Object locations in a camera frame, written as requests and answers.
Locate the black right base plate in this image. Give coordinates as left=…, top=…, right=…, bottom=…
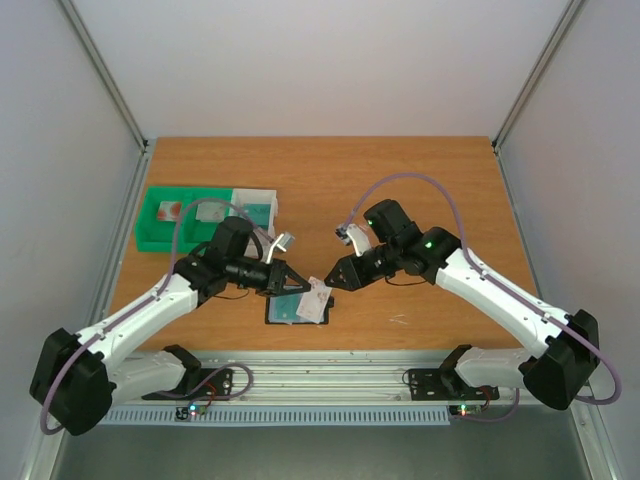
left=403, top=368, right=500, bottom=402

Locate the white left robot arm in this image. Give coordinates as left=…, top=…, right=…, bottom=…
left=29, top=216, right=311, bottom=436

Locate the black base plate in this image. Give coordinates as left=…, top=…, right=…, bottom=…
left=142, top=368, right=234, bottom=401
left=403, top=368, right=500, bottom=402

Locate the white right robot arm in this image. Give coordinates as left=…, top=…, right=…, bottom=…
left=324, top=199, right=599, bottom=410

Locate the green plastic bin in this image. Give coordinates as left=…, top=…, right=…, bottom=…
left=135, top=186, right=233, bottom=253

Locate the teal VIP card stack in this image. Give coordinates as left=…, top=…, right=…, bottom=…
left=242, top=203, right=272, bottom=229

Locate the grey card with red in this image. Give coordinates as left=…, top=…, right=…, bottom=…
left=195, top=202, right=228, bottom=223

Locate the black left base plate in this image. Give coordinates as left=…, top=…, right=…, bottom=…
left=142, top=368, right=234, bottom=401

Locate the white plastic bin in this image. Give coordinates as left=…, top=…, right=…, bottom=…
left=231, top=188, right=278, bottom=238

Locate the grey slotted cable duct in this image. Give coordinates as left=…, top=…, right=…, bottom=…
left=100, top=405, right=450, bottom=428

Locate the grey aluminium frame rail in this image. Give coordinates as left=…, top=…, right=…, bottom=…
left=54, top=0, right=151, bottom=151

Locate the white red patterned card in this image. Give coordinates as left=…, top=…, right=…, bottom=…
left=296, top=276, right=332, bottom=324

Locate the teal card under sleeve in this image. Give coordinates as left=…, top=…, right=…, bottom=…
left=266, top=295, right=304, bottom=325

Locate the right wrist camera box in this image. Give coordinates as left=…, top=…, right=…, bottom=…
left=335, top=223, right=372, bottom=257

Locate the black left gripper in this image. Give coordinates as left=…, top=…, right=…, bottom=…
left=228, top=257, right=312, bottom=297

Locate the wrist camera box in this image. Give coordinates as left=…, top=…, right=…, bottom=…
left=265, top=232, right=295, bottom=264
left=335, top=223, right=372, bottom=257

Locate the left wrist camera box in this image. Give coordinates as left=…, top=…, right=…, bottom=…
left=265, top=232, right=295, bottom=264

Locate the black leather card holder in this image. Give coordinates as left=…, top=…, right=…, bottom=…
left=264, top=294, right=335, bottom=325

